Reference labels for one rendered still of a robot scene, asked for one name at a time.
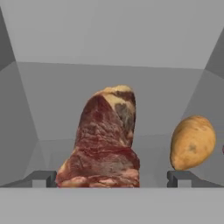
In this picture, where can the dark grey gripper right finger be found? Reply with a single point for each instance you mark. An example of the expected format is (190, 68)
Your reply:
(181, 176)

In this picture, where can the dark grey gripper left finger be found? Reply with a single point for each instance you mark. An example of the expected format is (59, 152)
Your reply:
(40, 177)

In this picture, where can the yellow-brown potato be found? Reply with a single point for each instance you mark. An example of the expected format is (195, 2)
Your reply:
(192, 143)

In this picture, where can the raw red marbled steak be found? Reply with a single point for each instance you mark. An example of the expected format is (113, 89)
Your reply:
(105, 145)

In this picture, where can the grey box-shaped compartment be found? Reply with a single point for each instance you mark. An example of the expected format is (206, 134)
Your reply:
(58, 96)

